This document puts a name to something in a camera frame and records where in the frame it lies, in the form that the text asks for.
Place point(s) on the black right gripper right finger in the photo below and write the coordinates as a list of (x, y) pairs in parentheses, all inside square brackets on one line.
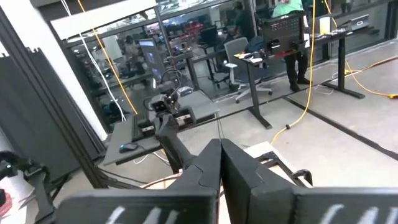
[(248, 193)]

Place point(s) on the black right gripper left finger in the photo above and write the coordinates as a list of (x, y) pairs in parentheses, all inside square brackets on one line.
[(205, 174)]

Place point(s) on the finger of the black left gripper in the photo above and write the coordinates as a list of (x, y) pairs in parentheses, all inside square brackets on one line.
[(166, 137), (182, 143)]

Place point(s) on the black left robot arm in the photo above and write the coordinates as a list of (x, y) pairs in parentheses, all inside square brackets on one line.
[(169, 88)]

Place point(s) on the black keyboard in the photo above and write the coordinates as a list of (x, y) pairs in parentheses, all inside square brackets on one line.
[(141, 124)]

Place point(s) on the black computer mouse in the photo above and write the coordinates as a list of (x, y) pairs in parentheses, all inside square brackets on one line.
[(128, 147)]

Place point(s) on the computer monitor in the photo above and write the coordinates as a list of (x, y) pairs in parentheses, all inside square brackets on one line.
[(152, 62)]

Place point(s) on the black standing desk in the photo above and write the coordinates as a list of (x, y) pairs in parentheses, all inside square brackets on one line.
[(254, 93)]

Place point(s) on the grey office chair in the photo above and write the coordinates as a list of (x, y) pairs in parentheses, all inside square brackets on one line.
[(236, 49)]

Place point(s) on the person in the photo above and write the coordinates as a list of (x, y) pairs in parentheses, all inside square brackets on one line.
[(132, 48), (242, 21), (287, 7)]

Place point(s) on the white paper label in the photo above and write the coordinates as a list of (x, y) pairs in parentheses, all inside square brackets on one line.
[(20, 199)]

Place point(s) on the pale yellow cylindrical container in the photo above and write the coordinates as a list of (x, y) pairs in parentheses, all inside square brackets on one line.
[(325, 25)]

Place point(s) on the grey flat device box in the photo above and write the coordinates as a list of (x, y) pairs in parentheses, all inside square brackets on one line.
[(354, 22)]

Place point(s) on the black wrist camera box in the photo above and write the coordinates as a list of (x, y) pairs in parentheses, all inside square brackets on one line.
[(163, 105)]

